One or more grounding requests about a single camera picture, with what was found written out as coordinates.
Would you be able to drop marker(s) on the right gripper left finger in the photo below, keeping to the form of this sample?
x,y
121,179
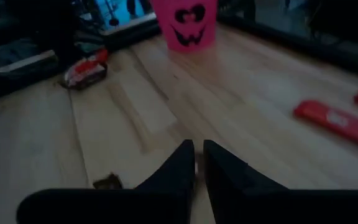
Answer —
x,y
166,199

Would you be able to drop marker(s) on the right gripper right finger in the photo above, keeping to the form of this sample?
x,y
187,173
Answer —
x,y
235,199

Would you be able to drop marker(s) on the brown candy bar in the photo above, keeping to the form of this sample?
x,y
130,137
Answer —
x,y
85,70
109,182

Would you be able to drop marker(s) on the pink halloween bucket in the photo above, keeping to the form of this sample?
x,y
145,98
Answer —
x,y
166,34

